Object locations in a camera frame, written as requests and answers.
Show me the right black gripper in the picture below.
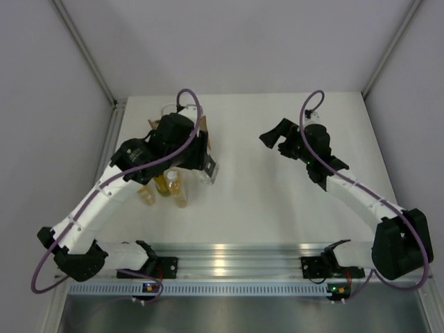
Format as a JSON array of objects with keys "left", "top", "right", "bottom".
[{"left": 260, "top": 119, "right": 314, "bottom": 165}]

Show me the grey cap clear jar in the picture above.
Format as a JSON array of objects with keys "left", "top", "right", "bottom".
[{"left": 197, "top": 162, "right": 219, "bottom": 185}]

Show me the burlap watermelon canvas bag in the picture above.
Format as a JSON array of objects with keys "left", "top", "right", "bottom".
[{"left": 140, "top": 104, "right": 211, "bottom": 160}]

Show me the white cap amber bottle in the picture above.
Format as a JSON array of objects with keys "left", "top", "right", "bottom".
[
  {"left": 137, "top": 185, "right": 155, "bottom": 206},
  {"left": 165, "top": 170, "right": 187, "bottom": 208}
]

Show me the red cap yellow bottle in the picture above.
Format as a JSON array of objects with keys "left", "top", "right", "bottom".
[{"left": 154, "top": 175, "right": 171, "bottom": 197}]

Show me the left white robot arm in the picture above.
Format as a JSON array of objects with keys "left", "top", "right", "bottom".
[{"left": 37, "top": 113, "right": 210, "bottom": 282}]

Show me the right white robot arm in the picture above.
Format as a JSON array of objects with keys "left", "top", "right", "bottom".
[{"left": 259, "top": 119, "right": 434, "bottom": 281}]

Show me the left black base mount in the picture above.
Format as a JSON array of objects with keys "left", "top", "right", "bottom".
[{"left": 117, "top": 257, "right": 179, "bottom": 280}]

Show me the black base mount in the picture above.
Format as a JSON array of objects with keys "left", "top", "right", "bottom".
[
  {"left": 300, "top": 257, "right": 330, "bottom": 284},
  {"left": 117, "top": 257, "right": 179, "bottom": 280}
]

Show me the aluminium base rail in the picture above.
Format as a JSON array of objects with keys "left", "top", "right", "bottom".
[{"left": 53, "top": 241, "right": 434, "bottom": 280}]

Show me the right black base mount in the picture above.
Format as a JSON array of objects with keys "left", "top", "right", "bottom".
[{"left": 300, "top": 257, "right": 330, "bottom": 284}]

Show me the white slotted cable duct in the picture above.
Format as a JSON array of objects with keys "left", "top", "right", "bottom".
[{"left": 68, "top": 281, "right": 348, "bottom": 297}]

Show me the right aluminium frame post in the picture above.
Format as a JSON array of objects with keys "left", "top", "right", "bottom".
[{"left": 361, "top": 0, "right": 425, "bottom": 101}]

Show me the aluminium frame post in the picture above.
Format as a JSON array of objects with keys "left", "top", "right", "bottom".
[
  {"left": 361, "top": 0, "right": 425, "bottom": 101},
  {"left": 50, "top": 0, "right": 117, "bottom": 107}
]

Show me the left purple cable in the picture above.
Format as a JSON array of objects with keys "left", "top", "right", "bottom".
[{"left": 30, "top": 89, "right": 201, "bottom": 306}]

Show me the left aluminium frame post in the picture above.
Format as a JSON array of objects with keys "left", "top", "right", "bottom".
[{"left": 50, "top": 0, "right": 117, "bottom": 107}]

